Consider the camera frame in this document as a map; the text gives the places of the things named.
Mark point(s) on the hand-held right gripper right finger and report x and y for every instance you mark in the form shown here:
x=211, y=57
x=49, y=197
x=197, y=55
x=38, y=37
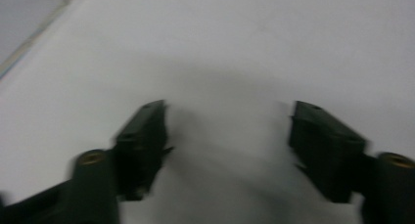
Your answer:
x=326, y=152

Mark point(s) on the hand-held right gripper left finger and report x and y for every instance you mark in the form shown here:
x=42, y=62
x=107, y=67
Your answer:
x=140, y=145

